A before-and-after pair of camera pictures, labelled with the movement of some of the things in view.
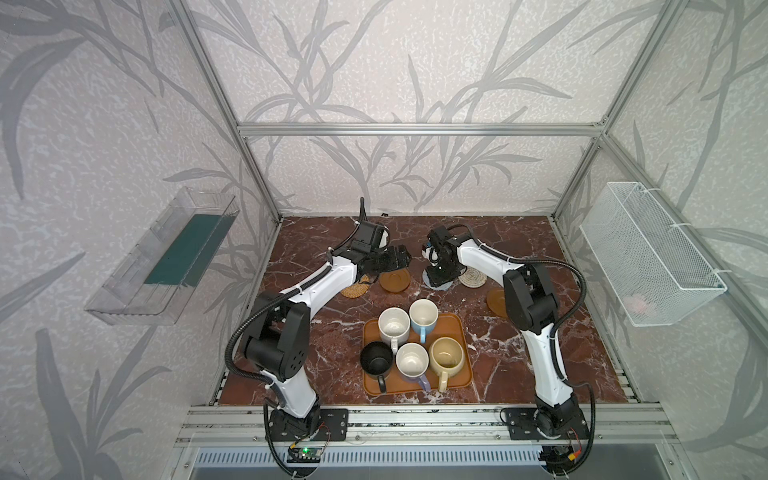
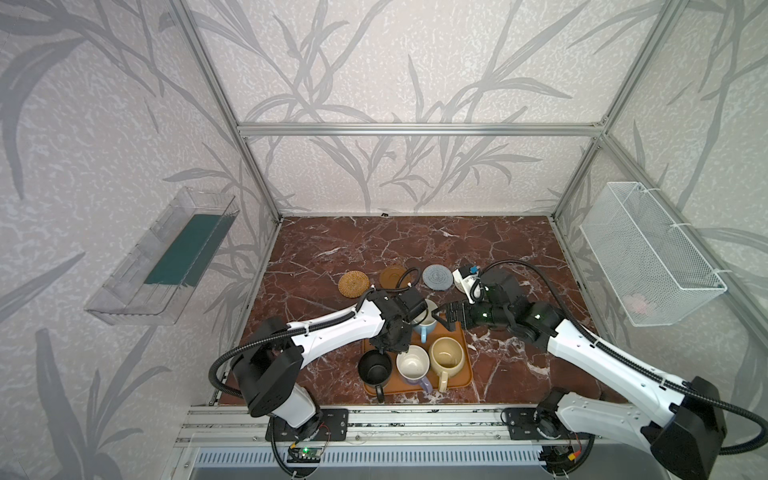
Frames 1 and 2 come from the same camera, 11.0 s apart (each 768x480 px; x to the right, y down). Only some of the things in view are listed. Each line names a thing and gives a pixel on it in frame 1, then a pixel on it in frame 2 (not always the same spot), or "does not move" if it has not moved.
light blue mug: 423,314 does not move
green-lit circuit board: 307,455 does not move
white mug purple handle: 412,361 does not move
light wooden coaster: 356,289 does not move
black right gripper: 442,267 → 459,312
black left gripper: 391,260 → 391,335
